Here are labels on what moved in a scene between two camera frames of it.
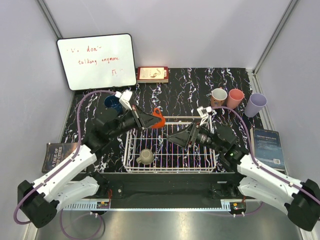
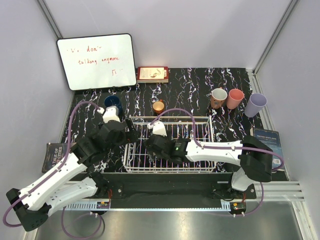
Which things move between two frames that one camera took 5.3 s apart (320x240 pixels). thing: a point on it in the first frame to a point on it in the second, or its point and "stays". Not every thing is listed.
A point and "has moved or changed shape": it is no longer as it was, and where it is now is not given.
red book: (155, 74) stays
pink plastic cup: (234, 97) stays
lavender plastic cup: (254, 104) stays
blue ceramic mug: (112, 101) stays
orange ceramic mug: (157, 112) has moved or changed shape
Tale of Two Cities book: (55, 152) stays
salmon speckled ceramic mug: (218, 96) stays
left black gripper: (143, 120) to (131, 135)
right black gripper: (188, 135) to (150, 153)
